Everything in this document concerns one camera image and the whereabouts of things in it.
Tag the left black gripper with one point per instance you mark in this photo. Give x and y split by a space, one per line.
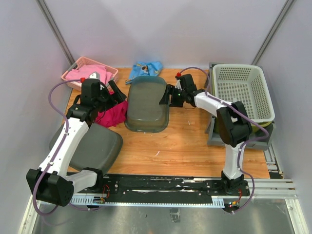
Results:
118 95

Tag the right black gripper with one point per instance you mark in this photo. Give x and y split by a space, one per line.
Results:
170 90

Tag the teal translucent perforated basket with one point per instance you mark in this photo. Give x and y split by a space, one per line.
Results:
145 113

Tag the dark grey plastic tub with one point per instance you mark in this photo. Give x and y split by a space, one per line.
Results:
98 149

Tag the white perforated plastic basket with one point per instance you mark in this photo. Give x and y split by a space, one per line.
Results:
247 84

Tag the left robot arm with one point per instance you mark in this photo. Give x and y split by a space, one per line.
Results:
54 181

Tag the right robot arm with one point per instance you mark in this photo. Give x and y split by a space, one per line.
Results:
233 125

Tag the magenta crumpled cloth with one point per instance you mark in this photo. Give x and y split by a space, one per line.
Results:
113 116

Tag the blue patterned cloth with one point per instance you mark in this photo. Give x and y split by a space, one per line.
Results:
144 69

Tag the pink folded cloth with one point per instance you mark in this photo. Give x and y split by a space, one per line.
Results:
86 70

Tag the pink plastic basket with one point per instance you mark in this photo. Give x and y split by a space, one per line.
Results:
86 61

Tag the olive green plastic tub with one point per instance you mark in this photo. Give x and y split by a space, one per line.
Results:
215 129

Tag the grey plastic tray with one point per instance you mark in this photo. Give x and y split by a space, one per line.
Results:
215 140

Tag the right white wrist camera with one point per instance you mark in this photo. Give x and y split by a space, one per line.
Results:
178 84

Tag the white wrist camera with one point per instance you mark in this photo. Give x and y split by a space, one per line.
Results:
94 75
178 84

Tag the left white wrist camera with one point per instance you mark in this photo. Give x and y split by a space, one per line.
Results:
94 75

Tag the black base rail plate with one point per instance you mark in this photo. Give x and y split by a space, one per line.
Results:
158 190

